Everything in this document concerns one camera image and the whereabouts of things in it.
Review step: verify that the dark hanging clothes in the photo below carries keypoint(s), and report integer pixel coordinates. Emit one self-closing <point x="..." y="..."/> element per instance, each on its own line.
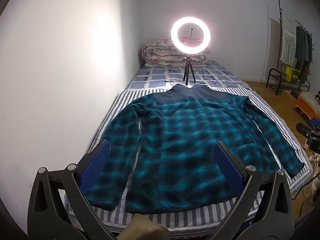
<point x="303" y="50"/>

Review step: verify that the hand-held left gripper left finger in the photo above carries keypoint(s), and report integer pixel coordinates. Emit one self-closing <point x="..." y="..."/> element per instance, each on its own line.
<point x="98" y="163"/>

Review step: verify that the phone holder clamp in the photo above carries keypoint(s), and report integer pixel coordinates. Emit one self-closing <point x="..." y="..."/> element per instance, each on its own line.
<point x="192" y="27"/>

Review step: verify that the yellow box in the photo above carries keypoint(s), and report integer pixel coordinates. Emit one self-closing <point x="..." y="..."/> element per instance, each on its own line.
<point x="292" y="73"/>

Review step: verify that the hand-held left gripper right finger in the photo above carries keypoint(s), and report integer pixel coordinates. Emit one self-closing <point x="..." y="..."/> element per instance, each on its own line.
<point x="226" y="166"/>

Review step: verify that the teal plaid fleece jacket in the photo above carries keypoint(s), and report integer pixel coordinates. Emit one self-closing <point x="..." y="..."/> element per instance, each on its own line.
<point x="185" y="140"/>

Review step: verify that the person's khaki trouser leg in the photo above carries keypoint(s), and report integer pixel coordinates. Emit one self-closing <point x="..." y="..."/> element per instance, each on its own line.
<point x="142" y="227"/>

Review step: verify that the small black tripod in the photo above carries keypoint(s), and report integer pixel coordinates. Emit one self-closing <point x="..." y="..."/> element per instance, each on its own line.
<point x="188" y="71"/>

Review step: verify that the blue checkered bed sheet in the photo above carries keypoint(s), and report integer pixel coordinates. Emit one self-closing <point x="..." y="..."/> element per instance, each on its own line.
<point x="160" y="76"/>

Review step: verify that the black metal shoe rack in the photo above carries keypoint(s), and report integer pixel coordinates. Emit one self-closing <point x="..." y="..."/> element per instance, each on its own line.
<point x="273" y="80"/>

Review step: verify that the black clothes rack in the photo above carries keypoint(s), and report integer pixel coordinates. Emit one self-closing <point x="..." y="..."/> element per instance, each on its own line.
<point x="280" y="12"/>

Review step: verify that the grey white striped blanket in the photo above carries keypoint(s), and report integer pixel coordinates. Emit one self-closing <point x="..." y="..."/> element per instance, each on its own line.
<point x="277" y="120"/>

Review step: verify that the folded floral quilt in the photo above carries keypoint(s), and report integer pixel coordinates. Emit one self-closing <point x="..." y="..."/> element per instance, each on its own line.
<point x="160" y="52"/>

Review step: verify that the striped hanging towel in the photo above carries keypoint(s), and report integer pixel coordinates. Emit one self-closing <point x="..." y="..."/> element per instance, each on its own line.
<point x="288" y="37"/>

